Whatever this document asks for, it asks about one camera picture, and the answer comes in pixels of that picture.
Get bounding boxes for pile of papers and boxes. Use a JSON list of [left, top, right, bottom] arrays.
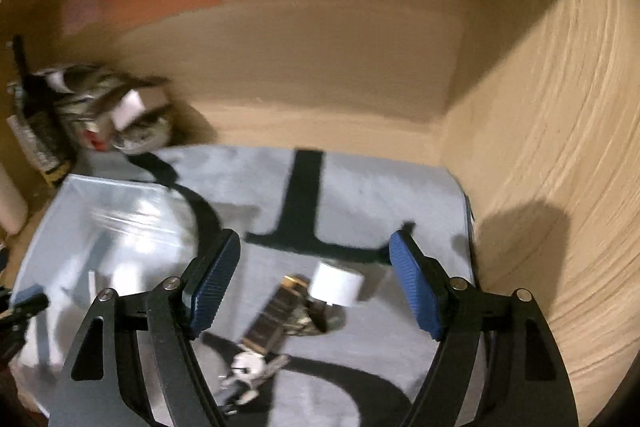
[[37, 64, 173, 152]]

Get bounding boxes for white card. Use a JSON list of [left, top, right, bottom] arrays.
[[112, 89, 147, 128]]

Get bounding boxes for silver keys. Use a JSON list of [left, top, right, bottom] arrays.
[[216, 349, 292, 413]]

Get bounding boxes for round black watch face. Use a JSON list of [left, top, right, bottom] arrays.
[[287, 299, 346, 337]]

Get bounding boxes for beige tumbler cup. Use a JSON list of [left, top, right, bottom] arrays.
[[0, 164, 28, 233]]

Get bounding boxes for grey black patterned mat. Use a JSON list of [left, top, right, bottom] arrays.
[[10, 144, 476, 427]]

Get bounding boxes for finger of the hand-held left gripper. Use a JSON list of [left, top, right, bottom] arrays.
[[0, 284, 51, 358]]

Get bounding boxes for pink sticky note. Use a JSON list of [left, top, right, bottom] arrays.
[[62, 0, 113, 35]]

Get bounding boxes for white cylinder roll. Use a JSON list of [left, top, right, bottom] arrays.
[[309, 261, 364, 308]]

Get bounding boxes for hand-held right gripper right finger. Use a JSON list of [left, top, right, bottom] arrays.
[[389, 228, 582, 427]]

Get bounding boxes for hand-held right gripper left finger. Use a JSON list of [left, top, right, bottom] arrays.
[[48, 228, 242, 427]]

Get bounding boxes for clear plastic box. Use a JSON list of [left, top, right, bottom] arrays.
[[12, 173, 223, 413]]

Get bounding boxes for white bowl of trinkets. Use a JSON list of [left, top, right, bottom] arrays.
[[116, 119, 172, 156]]

